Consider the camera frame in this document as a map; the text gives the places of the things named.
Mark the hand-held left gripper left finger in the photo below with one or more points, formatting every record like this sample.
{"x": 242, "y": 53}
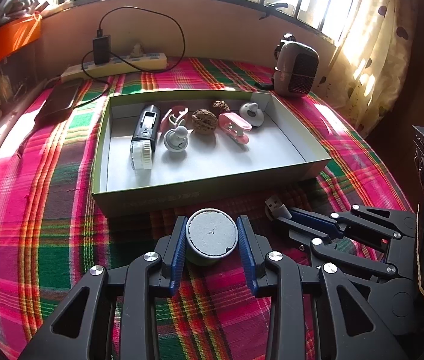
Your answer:
{"x": 179, "y": 258}

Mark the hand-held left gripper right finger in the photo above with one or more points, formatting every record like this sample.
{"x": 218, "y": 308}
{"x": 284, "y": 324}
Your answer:
{"x": 247, "y": 258}

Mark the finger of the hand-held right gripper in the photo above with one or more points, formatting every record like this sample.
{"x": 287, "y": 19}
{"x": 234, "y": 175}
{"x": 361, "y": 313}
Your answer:
{"x": 290, "y": 228}
{"x": 316, "y": 222}

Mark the green stand with grey disc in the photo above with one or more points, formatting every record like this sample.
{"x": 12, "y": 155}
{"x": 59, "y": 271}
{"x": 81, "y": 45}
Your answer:
{"x": 212, "y": 232}

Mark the green white cardboard box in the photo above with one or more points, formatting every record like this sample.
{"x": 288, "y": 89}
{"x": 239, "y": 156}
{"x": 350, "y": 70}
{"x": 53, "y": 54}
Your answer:
{"x": 197, "y": 165}

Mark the white round jar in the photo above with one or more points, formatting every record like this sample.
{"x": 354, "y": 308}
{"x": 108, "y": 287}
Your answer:
{"x": 140, "y": 155}

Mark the white round knob gadget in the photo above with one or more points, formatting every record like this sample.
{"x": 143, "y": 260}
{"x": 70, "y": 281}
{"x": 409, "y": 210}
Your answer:
{"x": 176, "y": 140}

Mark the pink clip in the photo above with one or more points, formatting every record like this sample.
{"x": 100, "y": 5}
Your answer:
{"x": 234, "y": 122}

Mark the white oval gadget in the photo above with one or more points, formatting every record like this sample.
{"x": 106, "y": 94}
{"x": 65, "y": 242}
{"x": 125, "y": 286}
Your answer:
{"x": 251, "y": 111}

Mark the brown walnut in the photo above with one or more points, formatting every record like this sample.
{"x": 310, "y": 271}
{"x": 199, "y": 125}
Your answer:
{"x": 219, "y": 105}
{"x": 204, "y": 122}

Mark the black rectangular device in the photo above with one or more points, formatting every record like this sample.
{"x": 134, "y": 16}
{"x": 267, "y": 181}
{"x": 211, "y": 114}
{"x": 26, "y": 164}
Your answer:
{"x": 146, "y": 123}

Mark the pink white holder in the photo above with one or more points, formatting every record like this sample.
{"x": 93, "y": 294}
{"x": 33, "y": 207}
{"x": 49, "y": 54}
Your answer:
{"x": 172, "y": 114}

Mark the plaid tablecloth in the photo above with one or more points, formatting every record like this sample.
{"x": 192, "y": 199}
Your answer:
{"x": 47, "y": 213}

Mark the small beige heater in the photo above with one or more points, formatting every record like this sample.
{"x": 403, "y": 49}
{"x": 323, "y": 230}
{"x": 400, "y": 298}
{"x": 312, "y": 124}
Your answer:
{"x": 294, "y": 67}

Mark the cream dotted curtain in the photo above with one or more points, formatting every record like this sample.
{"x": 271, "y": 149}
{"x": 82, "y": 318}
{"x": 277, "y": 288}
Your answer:
{"x": 376, "y": 45}

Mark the black power bank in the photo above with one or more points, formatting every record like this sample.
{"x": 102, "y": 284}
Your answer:
{"x": 60, "y": 99}

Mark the cream power strip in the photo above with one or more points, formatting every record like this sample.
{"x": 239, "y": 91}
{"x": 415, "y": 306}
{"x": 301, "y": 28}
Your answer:
{"x": 140, "y": 62}

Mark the beige plug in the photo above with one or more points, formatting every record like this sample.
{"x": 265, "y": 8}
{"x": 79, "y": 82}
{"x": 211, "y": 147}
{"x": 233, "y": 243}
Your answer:
{"x": 137, "y": 51}

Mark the black charger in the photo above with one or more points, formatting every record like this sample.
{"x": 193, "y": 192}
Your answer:
{"x": 101, "y": 49}

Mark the orange box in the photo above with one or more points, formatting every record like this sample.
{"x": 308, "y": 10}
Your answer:
{"x": 6, "y": 41}

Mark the dried plant bundle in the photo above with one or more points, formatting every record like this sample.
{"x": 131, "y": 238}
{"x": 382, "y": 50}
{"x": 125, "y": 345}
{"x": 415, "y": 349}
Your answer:
{"x": 21, "y": 5}

